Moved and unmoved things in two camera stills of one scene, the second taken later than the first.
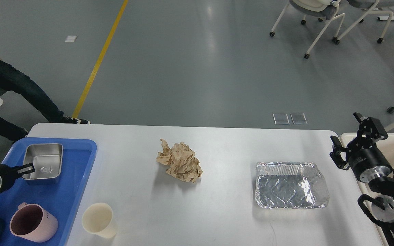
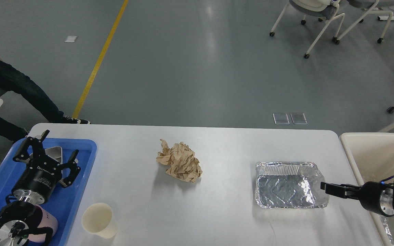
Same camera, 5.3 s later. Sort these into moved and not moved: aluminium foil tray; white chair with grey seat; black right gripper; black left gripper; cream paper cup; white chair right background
Moved: black right gripper; black left gripper
Not moved: aluminium foil tray; white chair with grey seat; white chair right background; cream paper cup
